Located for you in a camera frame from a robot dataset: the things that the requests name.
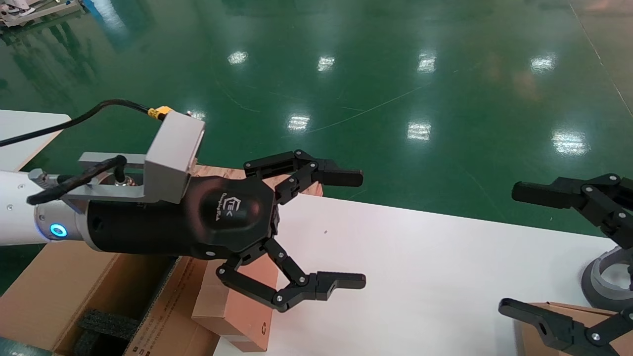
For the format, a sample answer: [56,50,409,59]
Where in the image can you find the grey metal wrist camera mount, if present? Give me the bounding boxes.
[62,110,206,204]

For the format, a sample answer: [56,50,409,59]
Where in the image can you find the short black cable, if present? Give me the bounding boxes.
[26,155,128,206]

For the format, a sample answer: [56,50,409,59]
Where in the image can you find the white background equipment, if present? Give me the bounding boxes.
[0,0,85,28]

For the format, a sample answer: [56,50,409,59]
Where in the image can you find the big open cardboard box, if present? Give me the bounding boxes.
[0,241,222,356]

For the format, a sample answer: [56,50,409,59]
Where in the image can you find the black cable with yellow connector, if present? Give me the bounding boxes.
[0,99,174,148]

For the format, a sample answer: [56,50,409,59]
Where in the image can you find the grey ring-shaped base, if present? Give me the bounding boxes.
[581,246,633,312]

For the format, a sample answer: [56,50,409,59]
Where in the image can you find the wooden pallet board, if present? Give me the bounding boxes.
[190,165,323,198]

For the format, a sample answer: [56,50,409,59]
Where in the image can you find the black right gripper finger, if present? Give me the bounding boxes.
[512,173,633,248]
[498,298,633,356]

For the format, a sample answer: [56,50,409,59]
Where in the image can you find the brown cardboard box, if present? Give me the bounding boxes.
[516,302,633,356]

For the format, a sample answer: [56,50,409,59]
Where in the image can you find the black foam insert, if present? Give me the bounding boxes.
[74,309,141,356]

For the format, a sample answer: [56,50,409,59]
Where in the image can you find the small cardboard box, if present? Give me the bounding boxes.
[192,252,280,353]

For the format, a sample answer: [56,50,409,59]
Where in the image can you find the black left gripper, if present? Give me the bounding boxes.
[84,175,280,261]

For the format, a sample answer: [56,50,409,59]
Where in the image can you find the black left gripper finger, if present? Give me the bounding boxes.
[216,237,367,313]
[244,150,364,206]

